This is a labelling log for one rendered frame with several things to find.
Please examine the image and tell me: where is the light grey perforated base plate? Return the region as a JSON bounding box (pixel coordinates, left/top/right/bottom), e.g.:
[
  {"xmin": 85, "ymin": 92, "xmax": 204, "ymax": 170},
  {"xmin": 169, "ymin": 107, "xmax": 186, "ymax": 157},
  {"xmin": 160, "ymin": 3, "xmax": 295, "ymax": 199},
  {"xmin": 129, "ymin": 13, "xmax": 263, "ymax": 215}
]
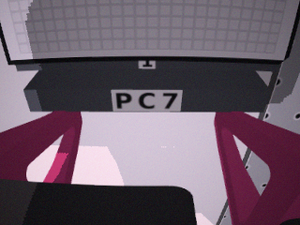
[{"xmin": 220, "ymin": 20, "xmax": 300, "ymax": 225}]

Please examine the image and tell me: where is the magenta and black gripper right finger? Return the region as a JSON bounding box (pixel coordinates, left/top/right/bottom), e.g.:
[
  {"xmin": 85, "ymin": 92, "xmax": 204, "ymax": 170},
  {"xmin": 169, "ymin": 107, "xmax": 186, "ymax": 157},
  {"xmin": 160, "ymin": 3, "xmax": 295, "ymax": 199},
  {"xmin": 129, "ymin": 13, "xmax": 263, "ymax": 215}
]
[{"xmin": 214, "ymin": 112, "xmax": 300, "ymax": 225}]

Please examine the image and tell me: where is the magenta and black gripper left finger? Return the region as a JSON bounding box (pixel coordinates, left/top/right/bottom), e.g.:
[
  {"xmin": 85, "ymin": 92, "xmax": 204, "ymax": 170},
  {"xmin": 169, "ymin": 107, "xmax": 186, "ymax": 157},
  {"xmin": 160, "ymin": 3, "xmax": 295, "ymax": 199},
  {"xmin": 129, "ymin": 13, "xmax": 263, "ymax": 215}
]
[{"xmin": 0, "ymin": 111, "xmax": 83, "ymax": 184}]

